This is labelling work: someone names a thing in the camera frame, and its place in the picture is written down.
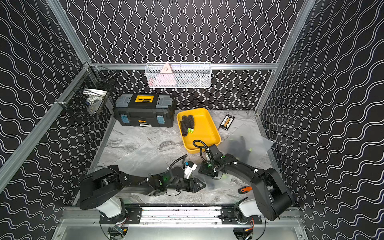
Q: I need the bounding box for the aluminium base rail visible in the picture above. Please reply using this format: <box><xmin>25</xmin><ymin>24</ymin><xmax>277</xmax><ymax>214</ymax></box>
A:
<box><xmin>61</xmin><ymin>205</ymin><xmax>301</xmax><ymax>228</ymax></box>

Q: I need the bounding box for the clear zip-top bag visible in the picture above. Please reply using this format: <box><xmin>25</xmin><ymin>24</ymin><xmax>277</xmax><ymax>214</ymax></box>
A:
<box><xmin>192</xmin><ymin>173</ymin><xmax>238</xmax><ymax>191</ymax></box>
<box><xmin>219</xmin><ymin>124</ymin><xmax>274</xmax><ymax>169</ymax></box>

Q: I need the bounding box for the small black picture card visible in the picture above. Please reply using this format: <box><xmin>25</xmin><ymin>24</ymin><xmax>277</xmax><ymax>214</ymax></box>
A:
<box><xmin>219</xmin><ymin>114</ymin><xmax>235</xmax><ymax>131</ymax></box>

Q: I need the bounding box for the yellow plastic bin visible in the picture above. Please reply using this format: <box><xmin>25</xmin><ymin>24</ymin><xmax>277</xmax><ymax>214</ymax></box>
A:
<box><xmin>177</xmin><ymin>108</ymin><xmax>222</xmax><ymax>154</ymax></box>

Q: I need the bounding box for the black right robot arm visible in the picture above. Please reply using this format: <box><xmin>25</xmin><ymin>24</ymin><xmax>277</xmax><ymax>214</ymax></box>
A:
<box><xmin>199</xmin><ymin>153</ymin><xmax>293</xmax><ymax>221</ymax></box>

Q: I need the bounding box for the white wire basket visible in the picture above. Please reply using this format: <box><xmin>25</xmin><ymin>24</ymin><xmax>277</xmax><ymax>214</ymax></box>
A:
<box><xmin>145</xmin><ymin>62</ymin><xmax>212</xmax><ymax>89</ymax></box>

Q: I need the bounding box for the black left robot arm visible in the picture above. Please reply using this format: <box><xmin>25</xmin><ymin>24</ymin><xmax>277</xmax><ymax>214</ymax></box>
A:
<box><xmin>80</xmin><ymin>165</ymin><xmax>206</xmax><ymax>224</ymax></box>

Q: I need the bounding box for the orange handled screwdriver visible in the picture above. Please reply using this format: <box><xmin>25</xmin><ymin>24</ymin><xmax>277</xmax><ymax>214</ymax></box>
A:
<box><xmin>238</xmin><ymin>186</ymin><xmax>253</xmax><ymax>195</ymax></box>

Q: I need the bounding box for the black wire basket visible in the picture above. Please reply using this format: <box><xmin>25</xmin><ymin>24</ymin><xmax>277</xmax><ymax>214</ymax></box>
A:
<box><xmin>56</xmin><ymin>62</ymin><xmax>118</xmax><ymax>122</ymax></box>

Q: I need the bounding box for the pink triangular card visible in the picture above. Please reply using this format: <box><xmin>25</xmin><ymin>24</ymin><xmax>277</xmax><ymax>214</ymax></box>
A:
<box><xmin>154</xmin><ymin>63</ymin><xmax>176</xmax><ymax>87</ymax></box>

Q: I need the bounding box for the stack of clear zip-top bags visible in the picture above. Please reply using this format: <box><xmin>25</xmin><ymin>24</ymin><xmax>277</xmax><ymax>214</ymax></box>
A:
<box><xmin>114</xmin><ymin>140</ymin><xmax>187</xmax><ymax>177</ymax></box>

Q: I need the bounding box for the black toolbox with blue latches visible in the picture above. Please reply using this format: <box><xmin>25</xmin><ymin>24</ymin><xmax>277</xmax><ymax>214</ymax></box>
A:
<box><xmin>114</xmin><ymin>94</ymin><xmax>176</xmax><ymax>128</ymax></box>

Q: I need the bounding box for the pile of toy eggplants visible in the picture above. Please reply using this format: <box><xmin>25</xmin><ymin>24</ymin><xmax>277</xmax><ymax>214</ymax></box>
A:
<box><xmin>180</xmin><ymin>115</ymin><xmax>195</xmax><ymax>137</ymax></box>

